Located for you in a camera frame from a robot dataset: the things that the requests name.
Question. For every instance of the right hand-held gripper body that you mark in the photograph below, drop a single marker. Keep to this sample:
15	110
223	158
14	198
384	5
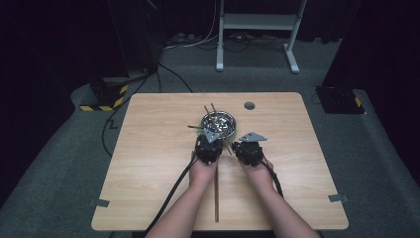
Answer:
249	152

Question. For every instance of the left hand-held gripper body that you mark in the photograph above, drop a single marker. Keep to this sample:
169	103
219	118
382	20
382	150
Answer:
208	150

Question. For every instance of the brown wooden chopstick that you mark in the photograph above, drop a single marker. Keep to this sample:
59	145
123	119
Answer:
210	115
194	127
216	112

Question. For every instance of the shiny metal bowl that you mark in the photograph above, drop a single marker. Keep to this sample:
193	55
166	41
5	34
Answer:
228	120

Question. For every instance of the person's left hand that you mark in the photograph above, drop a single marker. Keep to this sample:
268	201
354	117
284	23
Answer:
201	173

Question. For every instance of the person's right hand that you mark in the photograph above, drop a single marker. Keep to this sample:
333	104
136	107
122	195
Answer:
260	177

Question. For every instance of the grey round table grommet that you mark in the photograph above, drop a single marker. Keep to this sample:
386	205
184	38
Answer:
249	105

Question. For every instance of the grey tape piece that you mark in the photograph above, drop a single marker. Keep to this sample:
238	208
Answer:
338	198
100	202

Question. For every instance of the black box with yellow stripes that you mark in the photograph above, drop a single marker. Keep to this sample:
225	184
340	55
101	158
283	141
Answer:
340	100

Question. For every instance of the black yellow striped stand base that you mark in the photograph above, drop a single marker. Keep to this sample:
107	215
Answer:
105	95

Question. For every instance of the white metal stand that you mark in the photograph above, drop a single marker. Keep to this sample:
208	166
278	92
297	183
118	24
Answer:
257	21

